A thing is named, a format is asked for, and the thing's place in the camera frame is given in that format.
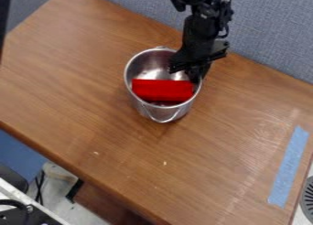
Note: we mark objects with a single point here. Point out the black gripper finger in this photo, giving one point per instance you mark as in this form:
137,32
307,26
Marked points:
197,72

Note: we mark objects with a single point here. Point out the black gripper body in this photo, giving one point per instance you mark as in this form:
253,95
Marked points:
197,51

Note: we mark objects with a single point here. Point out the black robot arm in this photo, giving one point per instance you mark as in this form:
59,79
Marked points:
204,37

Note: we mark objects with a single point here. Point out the red rectangular block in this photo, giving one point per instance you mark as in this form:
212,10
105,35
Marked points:
162,90

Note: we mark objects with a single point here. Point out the blue tape strip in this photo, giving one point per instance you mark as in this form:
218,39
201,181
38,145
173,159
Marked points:
286,172

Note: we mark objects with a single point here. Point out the grey fan grille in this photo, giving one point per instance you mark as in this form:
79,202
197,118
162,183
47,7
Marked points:
307,199

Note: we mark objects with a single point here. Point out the black device with handle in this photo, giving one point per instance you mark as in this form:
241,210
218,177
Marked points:
24,214

